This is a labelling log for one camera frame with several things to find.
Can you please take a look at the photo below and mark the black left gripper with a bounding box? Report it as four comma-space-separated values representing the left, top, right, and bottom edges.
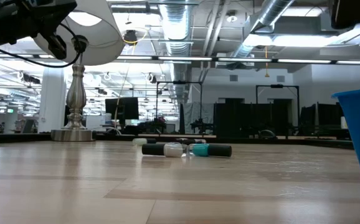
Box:
4, 0, 78, 43

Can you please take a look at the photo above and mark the pale green nail polish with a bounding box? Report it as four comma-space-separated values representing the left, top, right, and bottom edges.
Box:
131, 138, 158, 147

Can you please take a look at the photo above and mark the teal nail polish black cap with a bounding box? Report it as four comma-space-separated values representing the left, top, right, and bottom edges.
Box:
188, 142, 233, 158

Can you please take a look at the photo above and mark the black ceiling device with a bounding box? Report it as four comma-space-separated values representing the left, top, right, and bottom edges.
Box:
123, 29, 139, 46

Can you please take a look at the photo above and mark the silver lamp white shade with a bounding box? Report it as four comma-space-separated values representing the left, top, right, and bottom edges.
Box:
32, 0, 126, 142

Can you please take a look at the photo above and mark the black monitor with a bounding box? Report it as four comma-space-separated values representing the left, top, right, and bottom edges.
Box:
105, 97, 140, 121

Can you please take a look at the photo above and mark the long ceiling light strip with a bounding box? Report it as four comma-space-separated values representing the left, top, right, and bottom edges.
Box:
116, 55, 360, 65

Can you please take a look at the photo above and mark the grey tarp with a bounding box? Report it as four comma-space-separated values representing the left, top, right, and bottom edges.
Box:
179, 101, 215, 134

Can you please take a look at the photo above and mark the white ceiling sensor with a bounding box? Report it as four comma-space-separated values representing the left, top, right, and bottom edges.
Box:
225, 11, 239, 23

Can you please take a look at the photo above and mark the black partition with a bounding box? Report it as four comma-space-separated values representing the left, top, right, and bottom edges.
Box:
298, 102, 345, 131
213, 102, 293, 138

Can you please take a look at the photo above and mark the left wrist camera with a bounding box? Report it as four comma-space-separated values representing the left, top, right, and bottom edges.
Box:
47, 34, 68, 60

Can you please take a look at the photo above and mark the black left wrist camera cable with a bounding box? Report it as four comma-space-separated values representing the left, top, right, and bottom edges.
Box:
0, 24, 84, 69

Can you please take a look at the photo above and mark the silver ventilation duct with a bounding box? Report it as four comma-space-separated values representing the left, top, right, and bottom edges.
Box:
158, 0, 194, 105
231, 0, 295, 60

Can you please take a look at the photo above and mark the black table frame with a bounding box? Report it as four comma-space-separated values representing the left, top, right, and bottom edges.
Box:
0, 131, 354, 149

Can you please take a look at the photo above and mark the black frame stand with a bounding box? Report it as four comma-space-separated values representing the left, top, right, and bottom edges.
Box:
156, 80, 203, 134
255, 83, 300, 138

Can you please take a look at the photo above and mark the yellow hanging cord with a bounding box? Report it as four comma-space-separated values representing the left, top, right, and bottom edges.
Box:
263, 45, 270, 78

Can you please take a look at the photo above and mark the black cable loop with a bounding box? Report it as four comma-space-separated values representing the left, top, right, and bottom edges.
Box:
257, 129, 278, 140

